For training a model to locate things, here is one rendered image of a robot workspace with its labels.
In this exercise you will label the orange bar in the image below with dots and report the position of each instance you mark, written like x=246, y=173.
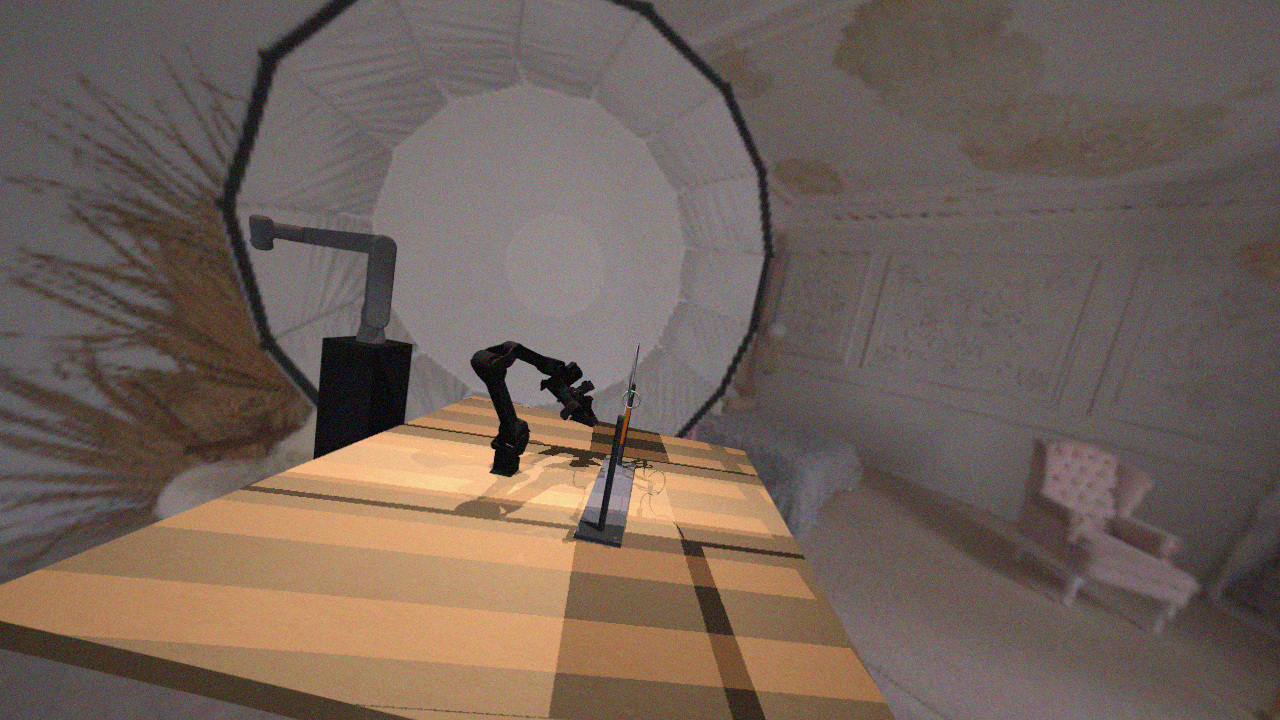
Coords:
x=627, y=414

